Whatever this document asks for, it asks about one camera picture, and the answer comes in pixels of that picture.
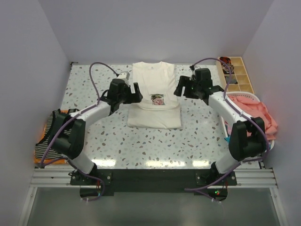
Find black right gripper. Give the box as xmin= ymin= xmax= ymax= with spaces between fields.
xmin=174 ymin=76 xmax=200 ymax=100

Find white floral print t-shirt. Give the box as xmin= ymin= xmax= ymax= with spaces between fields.
xmin=127 ymin=62 xmax=182 ymax=129

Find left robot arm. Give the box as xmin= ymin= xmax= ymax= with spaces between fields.
xmin=46 ymin=78 xmax=143 ymax=185

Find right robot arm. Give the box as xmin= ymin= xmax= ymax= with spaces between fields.
xmin=174 ymin=68 xmax=270 ymax=186

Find pink black rolled socks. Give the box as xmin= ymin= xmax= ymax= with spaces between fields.
xmin=222 ymin=64 xmax=235 ymax=74

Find red black rolled socks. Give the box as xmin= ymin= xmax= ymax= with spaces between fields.
xmin=219 ymin=56 xmax=232 ymax=65

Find grey rolled socks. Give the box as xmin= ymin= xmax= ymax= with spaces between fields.
xmin=225 ymin=76 xmax=238 ymax=84

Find wooden compartment organizer box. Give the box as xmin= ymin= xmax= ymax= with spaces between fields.
xmin=216 ymin=56 xmax=254 ymax=94

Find salmon orange garment in basket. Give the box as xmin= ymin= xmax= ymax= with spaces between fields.
xmin=229 ymin=95 xmax=278 ymax=140

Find white plastic laundry basket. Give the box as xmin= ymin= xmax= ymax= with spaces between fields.
xmin=227 ymin=91 xmax=275 ymax=150

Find black white striped folded shirt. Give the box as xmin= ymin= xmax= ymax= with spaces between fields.
xmin=34 ymin=108 xmax=79 ymax=162

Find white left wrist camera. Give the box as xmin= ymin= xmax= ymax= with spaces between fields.
xmin=117 ymin=72 xmax=130 ymax=83

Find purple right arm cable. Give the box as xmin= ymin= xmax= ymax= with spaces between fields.
xmin=184 ymin=56 xmax=270 ymax=202

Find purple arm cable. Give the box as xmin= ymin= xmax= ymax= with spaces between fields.
xmin=40 ymin=62 xmax=118 ymax=201
xmin=184 ymin=56 xmax=270 ymax=202

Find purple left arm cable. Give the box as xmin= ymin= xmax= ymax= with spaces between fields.
xmin=40 ymin=62 xmax=118 ymax=201

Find aluminium table frame rail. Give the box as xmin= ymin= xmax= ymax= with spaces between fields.
xmin=30 ymin=169 xmax=277 ymax=188

